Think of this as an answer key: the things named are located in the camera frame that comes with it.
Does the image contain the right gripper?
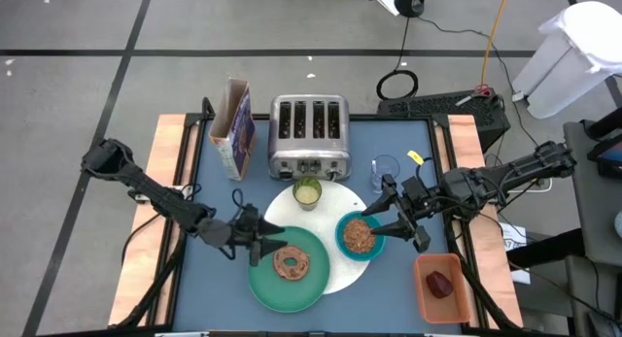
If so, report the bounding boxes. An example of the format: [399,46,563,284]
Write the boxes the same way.
[361,173,439,253]

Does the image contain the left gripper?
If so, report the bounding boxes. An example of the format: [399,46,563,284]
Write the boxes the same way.
[212,203,290,268]

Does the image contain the brown bagel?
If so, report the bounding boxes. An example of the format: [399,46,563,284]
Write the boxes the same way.
[272,245,311,282]

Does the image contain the clear plastic cup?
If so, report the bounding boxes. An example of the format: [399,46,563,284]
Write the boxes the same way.
[370,153,401,195]

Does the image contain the dark red plum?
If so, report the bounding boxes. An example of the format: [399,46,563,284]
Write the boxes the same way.
[426,270,454,300]

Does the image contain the purple raisin cereal box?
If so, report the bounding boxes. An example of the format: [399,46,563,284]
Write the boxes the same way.
[208,78,258,182]

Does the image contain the blue plastic bowl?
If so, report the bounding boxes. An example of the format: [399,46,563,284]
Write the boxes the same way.
[334,210,388,262]

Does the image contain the brown cereal pile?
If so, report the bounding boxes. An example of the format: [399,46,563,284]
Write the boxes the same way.
[343,219,377,254]

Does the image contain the green faceted plastic cup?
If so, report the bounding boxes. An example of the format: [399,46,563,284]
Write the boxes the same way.
[292,176,324,212]

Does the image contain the white round placemat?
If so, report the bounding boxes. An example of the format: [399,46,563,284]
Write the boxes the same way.
[260,180,373,295]

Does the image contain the mint green plate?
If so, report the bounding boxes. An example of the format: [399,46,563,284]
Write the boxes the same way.
[246,225,331,314]

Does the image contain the silver four-slot toaster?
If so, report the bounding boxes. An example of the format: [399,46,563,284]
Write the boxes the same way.
[267,93,352,182]

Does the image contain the light wooden side board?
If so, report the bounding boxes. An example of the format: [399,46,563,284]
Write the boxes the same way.
[107,114,201,327]
[434,114,525,328]

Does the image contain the orange plastic tray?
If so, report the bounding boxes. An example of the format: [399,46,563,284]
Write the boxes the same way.
[413,253,471,325]

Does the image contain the black perforated computer case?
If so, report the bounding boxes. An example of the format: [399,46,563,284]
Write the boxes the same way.
[376,88,511,147]

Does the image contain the white printed paper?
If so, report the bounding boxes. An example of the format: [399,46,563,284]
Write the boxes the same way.
[500,222,532,285]

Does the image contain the grey cart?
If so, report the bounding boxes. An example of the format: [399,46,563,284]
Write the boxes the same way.
[563,118,622,337]

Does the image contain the black tablet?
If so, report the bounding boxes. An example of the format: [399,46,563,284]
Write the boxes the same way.
[586,135,622,179]

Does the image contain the white trash bin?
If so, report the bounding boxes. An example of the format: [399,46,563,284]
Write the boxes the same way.
[512,0,622,119]

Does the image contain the black aluminium table frame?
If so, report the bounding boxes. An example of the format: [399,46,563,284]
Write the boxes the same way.
[114,96,526,337]

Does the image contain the black coiled cable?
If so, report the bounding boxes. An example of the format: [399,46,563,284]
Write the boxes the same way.
[376,14,420,102]

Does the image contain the red-handled scissors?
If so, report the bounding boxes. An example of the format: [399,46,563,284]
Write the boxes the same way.
[455,84,495,108]

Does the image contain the orange cable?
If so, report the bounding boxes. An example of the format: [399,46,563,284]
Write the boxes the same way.
[480,0,511,85]

